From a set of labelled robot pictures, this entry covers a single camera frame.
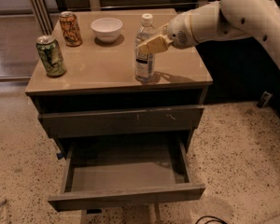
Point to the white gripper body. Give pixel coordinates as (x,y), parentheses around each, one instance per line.
(178,31)

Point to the clear plastic water bottle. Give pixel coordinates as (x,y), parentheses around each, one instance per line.
(144,63)

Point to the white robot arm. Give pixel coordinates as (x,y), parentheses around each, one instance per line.
(220,21)

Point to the grey drawer cabinet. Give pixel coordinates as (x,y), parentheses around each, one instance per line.
(100,76)

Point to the closed top drawer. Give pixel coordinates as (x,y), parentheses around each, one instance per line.
(108,122)

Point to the open middle drawer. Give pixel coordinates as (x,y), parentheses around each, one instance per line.
(115,171)

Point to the white ceramic bowl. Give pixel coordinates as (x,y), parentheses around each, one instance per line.
(107,30)

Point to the orange soda can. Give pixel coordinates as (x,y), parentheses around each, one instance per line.
(70,29)

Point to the small black floor object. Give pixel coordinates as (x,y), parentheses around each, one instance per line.
(264,99)

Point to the green soda can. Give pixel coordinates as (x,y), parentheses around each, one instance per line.
(50,55)

